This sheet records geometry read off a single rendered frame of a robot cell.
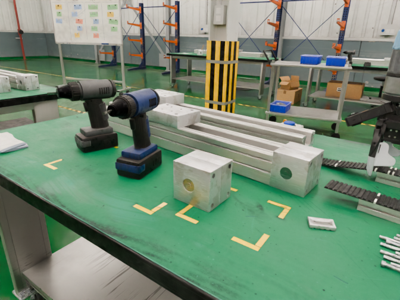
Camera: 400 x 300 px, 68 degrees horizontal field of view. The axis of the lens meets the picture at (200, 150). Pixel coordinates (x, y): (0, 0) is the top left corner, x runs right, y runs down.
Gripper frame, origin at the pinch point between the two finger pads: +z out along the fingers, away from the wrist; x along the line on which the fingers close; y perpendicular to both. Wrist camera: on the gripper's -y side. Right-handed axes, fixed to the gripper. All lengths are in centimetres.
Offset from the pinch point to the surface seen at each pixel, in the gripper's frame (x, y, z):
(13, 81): -14, -212, -1
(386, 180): -2.0, 4.5, 2.0
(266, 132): -5.1, -29.8, -4.3
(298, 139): -5.0, -19.2, -4.5
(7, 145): -59, -91, 2
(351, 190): -19.3, -0.2, -0.4
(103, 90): -36, -71, -16
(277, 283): -52, -2, 3
